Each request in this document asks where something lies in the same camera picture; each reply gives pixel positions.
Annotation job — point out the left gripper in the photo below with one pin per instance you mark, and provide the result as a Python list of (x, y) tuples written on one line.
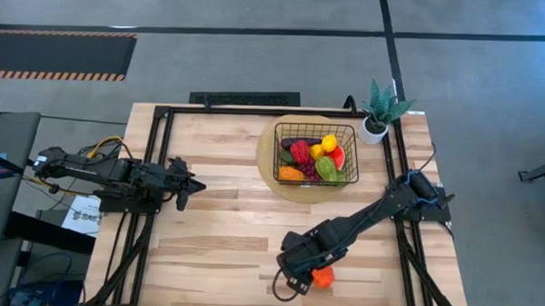
[(176, 174)]

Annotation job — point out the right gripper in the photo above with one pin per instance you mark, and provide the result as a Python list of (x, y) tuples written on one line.
[(303, 254)]

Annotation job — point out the orange bell pepper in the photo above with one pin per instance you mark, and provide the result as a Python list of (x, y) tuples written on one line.
[(323, 277)]

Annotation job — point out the round tan woven placemat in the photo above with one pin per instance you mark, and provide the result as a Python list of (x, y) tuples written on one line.
[(265, 171)]

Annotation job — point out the dark green avocado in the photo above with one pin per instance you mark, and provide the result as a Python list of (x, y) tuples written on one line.
[(286, 156)]

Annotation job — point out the orange mango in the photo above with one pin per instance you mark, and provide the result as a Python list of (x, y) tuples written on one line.
[(291, 173)]

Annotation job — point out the purple eggplant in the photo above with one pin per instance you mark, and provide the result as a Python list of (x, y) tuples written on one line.
[(295, 141)]

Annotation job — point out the purple grape bunch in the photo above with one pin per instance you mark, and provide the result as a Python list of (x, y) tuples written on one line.
[(308, 169)]

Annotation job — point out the green starfruit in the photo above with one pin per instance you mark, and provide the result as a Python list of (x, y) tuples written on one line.
[(326, 169)]

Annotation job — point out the small yellow lemon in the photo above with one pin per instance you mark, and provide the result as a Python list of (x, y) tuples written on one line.
[(317, 152)]

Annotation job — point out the large yellow lemon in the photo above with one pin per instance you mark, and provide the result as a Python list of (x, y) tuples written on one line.
[(329, 142)]

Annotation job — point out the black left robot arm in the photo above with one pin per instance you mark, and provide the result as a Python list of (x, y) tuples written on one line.
[(99, 169)]

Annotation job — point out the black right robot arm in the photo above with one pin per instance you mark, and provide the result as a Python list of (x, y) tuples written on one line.
[(370, 215)]

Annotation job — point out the black floor vent grate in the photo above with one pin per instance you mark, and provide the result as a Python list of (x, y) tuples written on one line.
[(245, 98)]

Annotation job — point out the white printed paper sheet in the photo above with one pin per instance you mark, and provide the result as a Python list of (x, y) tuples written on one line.
[(86, 217)]

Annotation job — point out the green plant in white pot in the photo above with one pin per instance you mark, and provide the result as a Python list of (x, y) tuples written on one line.
[(373, 129)]

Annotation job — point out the dark blue bag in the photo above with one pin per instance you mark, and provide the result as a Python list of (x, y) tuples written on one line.
[(45, 295)]

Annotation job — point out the black hazard-striped floor mat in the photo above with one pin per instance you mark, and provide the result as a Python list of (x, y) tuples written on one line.
[(53, 54)]

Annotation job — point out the black floor stand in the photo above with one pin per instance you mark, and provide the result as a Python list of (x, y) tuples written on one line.
[(544, 169)]

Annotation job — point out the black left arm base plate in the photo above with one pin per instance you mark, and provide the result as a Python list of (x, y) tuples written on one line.
[(116, 206)]

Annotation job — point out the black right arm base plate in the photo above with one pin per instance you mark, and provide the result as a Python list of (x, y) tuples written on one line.
[(438, 213)]

